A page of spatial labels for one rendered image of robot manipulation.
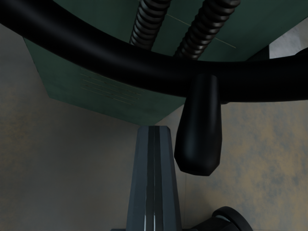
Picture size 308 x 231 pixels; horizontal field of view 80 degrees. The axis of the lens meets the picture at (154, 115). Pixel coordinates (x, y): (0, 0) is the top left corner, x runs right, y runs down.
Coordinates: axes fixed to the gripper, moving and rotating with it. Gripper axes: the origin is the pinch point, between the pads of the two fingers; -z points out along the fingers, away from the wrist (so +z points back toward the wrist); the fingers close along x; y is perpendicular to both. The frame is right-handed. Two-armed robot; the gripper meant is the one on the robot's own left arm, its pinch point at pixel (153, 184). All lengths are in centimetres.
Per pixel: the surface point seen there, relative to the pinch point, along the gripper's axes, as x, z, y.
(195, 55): 4.1, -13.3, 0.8
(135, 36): -1.7, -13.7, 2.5
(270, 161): 67, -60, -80
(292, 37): 25.3, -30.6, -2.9
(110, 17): -7.4, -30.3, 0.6
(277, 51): 20.8, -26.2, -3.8
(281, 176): 73, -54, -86
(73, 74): -23, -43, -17
